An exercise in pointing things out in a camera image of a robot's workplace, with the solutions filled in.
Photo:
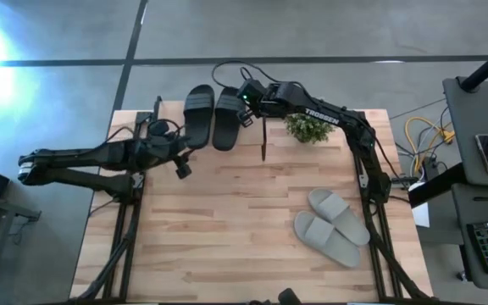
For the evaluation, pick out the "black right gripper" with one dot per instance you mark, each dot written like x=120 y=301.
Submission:
x=271 y=101

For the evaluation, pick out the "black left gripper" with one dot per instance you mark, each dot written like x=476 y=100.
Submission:
x=161 y=144

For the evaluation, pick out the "light grey slide sandal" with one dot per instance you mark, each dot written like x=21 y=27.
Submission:
x=324 y=239
x=339 y=216

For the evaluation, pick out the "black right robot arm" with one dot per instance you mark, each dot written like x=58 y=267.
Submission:
x=324 y=116

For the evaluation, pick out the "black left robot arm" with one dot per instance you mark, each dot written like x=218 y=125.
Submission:
x=79 y=156

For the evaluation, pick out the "green potted plant dark pot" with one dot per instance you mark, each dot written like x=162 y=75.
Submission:
x=307 y=127

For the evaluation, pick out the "grey desk top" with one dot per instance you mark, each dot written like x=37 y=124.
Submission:
x=468 y=118

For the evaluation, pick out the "grey keyboard desk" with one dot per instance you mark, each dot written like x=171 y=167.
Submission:
x=473 y=203

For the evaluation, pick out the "black pole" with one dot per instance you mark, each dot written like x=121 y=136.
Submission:
x=487 y=65

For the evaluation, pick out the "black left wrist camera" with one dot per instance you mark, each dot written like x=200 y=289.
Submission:
x=183 y=170

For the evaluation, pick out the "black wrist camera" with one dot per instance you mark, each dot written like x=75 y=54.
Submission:
x=250 y=91
x=183 y=170

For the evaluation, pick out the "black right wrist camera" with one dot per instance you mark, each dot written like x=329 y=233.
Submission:
x=250 y=91

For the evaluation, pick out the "black table-level camera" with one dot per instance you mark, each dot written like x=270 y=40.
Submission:
x=289 y=297

